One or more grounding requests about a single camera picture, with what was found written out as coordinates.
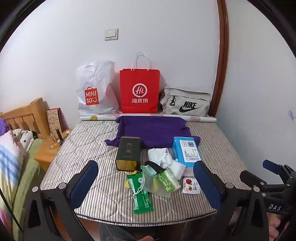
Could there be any wooden headboard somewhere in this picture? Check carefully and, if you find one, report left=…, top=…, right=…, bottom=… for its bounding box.
left=0, top=98, right=50, bottom=139

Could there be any blue tissue pack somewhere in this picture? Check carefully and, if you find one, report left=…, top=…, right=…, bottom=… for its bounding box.
left=173, top=137, right=203, bottom=165

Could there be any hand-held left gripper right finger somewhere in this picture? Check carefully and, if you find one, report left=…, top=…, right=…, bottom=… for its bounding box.
left=185, top=161, right=270, bottom=241

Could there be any brown wooden door frame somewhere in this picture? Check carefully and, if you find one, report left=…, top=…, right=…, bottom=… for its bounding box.
left=213, top=0, right=229, bottom=117

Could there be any red paper bag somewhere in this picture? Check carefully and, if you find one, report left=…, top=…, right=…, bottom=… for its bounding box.
left=120, top=52, right=161, bottom=114

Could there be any wooden nightstand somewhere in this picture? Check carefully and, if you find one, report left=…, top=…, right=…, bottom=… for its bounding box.
left=34, top=128, right=73, bottom=172

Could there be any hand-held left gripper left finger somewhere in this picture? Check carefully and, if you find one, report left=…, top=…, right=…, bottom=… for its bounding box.
left=23, top=160, right=99, bottom=241

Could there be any clear plastic bag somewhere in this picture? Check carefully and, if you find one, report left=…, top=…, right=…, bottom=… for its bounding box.
left=142, top=174, right=171, bottom=198

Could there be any flower print pillow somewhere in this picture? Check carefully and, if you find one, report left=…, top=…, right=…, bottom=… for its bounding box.
left=11, top=128, right=35, bottom=153

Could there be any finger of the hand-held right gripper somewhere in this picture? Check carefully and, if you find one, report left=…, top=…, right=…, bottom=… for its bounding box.
left=240, top=170, right=289, bottom=197
left=262, top=159, right=296, bottom=185

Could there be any purple fluffy cloth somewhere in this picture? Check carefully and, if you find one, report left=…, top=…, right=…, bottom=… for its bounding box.
left=0, top=118, right=10, bottom=136

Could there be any white light switch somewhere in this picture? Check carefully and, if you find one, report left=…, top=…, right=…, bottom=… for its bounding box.
left=105, top=28, right=119, bottom=41

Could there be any light green tissue pack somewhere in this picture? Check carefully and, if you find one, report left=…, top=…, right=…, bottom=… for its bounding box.
left=157, top=169, right=182, bottom=193

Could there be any green packet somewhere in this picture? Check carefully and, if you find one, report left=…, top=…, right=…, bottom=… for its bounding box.
left=127, top=173, right=154, bottom=215

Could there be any white sock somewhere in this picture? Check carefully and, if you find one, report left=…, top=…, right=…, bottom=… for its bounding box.
left=148, top=148, right=186, bottom=180

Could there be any small white sticker packet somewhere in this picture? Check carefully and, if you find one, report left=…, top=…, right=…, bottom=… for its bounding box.
left=181, top=177, right=197, bottom=194

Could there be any white plastic shopping bag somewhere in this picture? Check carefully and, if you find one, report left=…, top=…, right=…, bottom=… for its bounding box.
left=76, top=61, right=119, bottom=117

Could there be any striped mattress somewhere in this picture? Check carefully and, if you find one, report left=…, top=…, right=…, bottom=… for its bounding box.
left=39, top=119, right=248, bottom=223

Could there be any patterned book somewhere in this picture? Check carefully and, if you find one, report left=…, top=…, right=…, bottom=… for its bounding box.
left=46, top=108, right=63, bottom=133

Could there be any person's right hand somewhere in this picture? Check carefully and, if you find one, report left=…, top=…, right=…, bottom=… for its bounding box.
left=269, top=214, right=290, bottom=241

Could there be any purple towel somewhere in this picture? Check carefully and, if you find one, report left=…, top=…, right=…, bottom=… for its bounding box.
left=105, top=116, right=201, bottom=149

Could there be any mint green sock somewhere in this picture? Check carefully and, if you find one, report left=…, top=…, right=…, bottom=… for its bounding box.
left=141, top=165, right=160, bottom=179

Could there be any rolled printed paper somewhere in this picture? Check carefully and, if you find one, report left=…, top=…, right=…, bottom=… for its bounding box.
left=79, top=113, right=217, bottom=123

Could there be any dark green tea tin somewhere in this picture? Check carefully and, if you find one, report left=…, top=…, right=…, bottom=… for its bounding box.
left=116, top=137, right=142, bottom=172

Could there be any grey sling bag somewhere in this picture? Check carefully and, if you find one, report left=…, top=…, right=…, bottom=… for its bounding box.
left=159, top=87, right=211, bottom=117

